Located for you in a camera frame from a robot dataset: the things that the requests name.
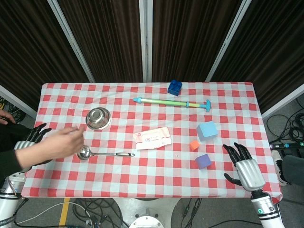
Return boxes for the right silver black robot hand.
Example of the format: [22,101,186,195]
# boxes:
[222,142,266,192]

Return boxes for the dark blue building brick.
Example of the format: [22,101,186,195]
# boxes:
[167,79,183,96]

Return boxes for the black power strip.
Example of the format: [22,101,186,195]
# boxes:
[269,140,304,149]

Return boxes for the pink white wet wipes packet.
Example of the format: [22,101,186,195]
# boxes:
[132,127,172,151]

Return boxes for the stainless steel bowl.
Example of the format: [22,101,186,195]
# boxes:
[85,107,112,131]

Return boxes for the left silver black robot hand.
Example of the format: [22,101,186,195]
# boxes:
[13,123,53,172]

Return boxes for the purple foam cube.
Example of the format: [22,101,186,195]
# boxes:
[195,153,212,170]

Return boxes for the large light blue foam cube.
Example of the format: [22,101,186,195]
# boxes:
[196,121,219,143]

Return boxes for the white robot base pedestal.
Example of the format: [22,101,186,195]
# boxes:
[111,197,182,228]

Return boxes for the bare human hand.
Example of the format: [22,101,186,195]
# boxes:
[0,109,17,125]
[39,125,86,164]

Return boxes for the red white checkered tablecloth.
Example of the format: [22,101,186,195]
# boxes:
[20,82,283,203]

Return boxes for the tangled black floor cables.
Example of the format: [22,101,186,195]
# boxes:
[71,198,130,228]

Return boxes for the black cable coil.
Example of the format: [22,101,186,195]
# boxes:
[266,97,304,143]

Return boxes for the white partition frame post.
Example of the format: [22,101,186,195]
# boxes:
[47,0,96,83]
[261,83,304,120]
[205,0,252,83]
[139,0,154,83]
[0,84,38,119]

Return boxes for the person forearm with black sleeve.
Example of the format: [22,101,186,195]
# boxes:
[0,142,44,178]

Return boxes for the white black sneaker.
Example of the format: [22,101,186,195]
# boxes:
[270,149,290,186]

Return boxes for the stainless steel ladle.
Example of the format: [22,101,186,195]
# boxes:
[76,144,135,161]

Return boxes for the black cable bundle with yellow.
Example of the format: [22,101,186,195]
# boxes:
[0,95,27,125]

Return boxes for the dark trouser leg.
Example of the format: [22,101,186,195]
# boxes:
[281,153,304,185]

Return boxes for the white floor cable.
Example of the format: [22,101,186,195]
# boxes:
[14,201,92,225]

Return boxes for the green teal water squirter toy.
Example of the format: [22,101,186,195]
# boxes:
[132,96,211,113]

